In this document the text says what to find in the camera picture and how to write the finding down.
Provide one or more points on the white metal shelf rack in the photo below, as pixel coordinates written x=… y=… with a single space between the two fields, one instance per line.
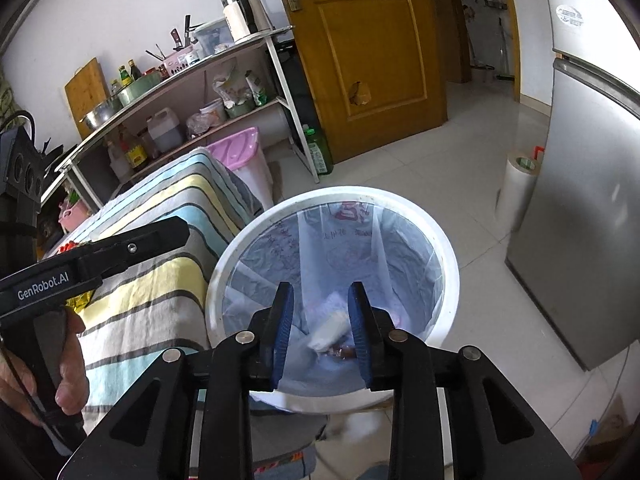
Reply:
x=272 y=55

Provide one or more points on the green food packet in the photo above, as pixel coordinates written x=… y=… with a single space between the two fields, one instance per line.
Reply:
x=256 y=87

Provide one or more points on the pink plastic basket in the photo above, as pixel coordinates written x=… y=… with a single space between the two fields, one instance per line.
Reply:
x=74 y=217

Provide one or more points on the brown cardboard box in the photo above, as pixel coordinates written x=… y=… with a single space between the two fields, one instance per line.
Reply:
x=607 y=430

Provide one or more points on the clear plastic container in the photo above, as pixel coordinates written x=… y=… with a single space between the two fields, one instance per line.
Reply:
x=215 y=37

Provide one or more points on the red wrapper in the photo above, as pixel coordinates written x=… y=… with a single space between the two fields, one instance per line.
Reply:
x=69 y=248

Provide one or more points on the dark soy sauce bottle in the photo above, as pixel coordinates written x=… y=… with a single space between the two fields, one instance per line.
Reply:
x=135 y=70

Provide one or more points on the silver refrigerator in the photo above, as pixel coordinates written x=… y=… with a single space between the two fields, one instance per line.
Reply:
x=585 y=185

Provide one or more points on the white plastic oil jug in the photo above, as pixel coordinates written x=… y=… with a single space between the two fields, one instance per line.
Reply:
x=165 y=132

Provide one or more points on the pink utensil basket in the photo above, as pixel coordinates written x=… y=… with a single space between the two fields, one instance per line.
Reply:
x=180 y=60

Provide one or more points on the yellow label sauce bottle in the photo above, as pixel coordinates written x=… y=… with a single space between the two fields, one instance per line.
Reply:
x=135 y=156

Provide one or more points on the white thermos flask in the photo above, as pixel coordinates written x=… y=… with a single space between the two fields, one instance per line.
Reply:
x=236 y=22

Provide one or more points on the wooden cutting board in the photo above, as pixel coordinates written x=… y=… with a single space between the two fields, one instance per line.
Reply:
x=87 y=90

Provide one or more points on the red plastic item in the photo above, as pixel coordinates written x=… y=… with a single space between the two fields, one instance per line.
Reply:
x=538 y=152

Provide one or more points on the brown wooden door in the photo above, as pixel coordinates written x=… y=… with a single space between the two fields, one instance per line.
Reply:
x=370 y=50

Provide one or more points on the small green bowl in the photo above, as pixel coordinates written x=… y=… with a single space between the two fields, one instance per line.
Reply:
x=240 y=109

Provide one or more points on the clear knotted plastic bag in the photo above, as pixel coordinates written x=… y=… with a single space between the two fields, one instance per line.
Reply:
x=200 y=124

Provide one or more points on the green hanging cloth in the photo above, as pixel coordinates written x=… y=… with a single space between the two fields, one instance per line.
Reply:
x=5 y=97

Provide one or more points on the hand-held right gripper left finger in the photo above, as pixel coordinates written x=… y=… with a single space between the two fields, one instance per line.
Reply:
x=282 y=335

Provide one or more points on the black steel electric kettle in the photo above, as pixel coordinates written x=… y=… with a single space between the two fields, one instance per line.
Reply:
x=257 y=10

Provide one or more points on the white paper roll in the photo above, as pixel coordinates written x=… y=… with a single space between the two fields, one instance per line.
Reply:
x=515 y=195

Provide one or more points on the white plastic vinegar bottle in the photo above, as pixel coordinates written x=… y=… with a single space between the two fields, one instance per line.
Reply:
x=117 y=162

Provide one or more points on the grey cloth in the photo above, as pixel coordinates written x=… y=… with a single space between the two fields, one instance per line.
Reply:
x=285 y=440

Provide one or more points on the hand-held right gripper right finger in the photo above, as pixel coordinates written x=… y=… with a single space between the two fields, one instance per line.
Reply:
x=358 y=335

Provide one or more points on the white crumpled plastic bag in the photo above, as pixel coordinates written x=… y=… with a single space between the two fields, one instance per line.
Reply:
x=227 y=85

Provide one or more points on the pink lidded storage box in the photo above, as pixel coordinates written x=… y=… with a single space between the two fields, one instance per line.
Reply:
x=240 y=147

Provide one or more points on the white round fridge sticker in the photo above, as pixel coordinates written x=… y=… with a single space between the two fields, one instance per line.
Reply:
x=570 y=16

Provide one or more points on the person's left hand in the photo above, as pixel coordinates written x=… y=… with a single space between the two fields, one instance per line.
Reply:
x=72 y=360

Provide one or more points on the black wok with lid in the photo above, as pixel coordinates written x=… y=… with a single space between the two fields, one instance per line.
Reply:
x=57 y=155

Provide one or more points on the steel mixing bowl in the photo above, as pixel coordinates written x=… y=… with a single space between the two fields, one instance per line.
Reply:
x=100 y=115

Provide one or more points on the low white shelf rack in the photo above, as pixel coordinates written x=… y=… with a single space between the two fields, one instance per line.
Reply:
x=50 y=190

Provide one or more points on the green enamel basin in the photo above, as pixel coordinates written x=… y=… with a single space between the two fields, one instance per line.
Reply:
x=140 y=90

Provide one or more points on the translucent bin liner bag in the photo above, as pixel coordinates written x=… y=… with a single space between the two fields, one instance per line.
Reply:
x=320 y=245

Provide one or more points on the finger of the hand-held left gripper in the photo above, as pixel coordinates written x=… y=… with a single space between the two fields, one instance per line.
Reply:
x=135 y=247

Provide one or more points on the striped table cloth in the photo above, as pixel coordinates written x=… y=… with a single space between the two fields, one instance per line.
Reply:
x=165 y=270

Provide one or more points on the white tissue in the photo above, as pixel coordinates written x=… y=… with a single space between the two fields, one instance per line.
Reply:
x=327 y=332

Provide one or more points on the green plastic bottle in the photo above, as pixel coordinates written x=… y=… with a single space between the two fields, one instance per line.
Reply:
x=320 y=155

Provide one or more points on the white round trash bin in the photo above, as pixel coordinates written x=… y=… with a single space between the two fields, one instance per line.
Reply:
x=442 y=245

